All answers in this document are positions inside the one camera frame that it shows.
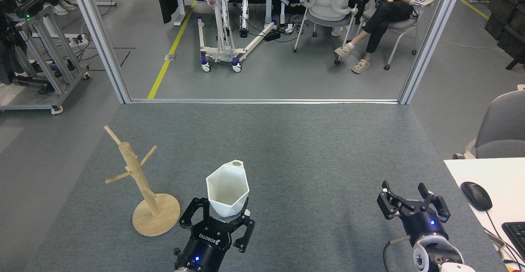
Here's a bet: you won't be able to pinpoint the white power strip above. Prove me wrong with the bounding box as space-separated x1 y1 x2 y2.
62 34 89 45

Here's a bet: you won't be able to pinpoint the grey padded chair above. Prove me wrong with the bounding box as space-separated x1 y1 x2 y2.
453 90 525 160

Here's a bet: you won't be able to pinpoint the white office chair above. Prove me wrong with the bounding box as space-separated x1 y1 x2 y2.
292 0 359 65

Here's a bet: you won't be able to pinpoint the wooden cup rack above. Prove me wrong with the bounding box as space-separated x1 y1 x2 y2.
104 125 181 237

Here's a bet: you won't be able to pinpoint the black computer mouse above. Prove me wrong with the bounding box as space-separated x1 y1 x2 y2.
460 181 493 212

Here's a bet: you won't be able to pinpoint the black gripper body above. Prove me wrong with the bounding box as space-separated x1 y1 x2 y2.
401 211 447 242
174 217 237 272

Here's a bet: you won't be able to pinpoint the white stand on wheels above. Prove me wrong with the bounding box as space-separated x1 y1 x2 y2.
188 0 277 73

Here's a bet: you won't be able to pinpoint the white faceted cup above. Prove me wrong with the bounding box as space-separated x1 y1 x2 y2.
205 160 250 218

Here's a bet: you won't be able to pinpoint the black stacked crates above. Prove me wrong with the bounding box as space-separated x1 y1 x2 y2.
484 0 525 71

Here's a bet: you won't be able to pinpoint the aluminium frame cart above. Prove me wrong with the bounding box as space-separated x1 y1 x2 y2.
0 1 91 115

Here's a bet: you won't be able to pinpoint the black mouse cable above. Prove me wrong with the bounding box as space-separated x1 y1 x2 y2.
484 210 525 264

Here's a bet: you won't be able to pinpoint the silver frame post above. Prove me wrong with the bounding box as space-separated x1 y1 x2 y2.
398 0 468 105
66 0 132 104

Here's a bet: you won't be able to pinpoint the grey chair with metal legs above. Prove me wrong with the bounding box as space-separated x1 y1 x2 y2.
360 0 435 71

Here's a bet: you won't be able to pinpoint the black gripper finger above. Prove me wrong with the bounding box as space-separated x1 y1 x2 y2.
228 209 256 253
418 183 451 224
377 181 415 220
179 197 210 229

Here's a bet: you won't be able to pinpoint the seated person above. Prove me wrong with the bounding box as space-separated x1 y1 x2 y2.
333 0 438 75

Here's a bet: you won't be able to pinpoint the black keyboard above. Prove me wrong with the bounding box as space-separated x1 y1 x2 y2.
502 222 525 260

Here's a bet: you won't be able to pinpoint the white desk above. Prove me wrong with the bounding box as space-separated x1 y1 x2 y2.
443 158 525 272

